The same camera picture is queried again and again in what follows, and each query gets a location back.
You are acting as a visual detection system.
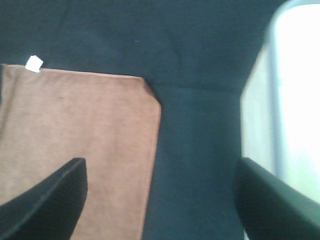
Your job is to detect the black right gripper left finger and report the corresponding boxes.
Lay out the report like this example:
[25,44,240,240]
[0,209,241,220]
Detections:
[0,158,88,240]

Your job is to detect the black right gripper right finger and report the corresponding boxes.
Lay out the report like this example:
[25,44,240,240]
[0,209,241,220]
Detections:
[233,157,320,240]

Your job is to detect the brown towel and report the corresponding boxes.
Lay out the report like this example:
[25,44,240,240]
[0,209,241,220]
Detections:
[0,64,161,240]

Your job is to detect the white storage box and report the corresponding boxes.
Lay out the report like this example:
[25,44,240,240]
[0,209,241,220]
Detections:
[240,0,320,202]

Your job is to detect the black table cloth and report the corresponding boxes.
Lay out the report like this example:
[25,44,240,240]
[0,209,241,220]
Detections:
[0,0,282,240]

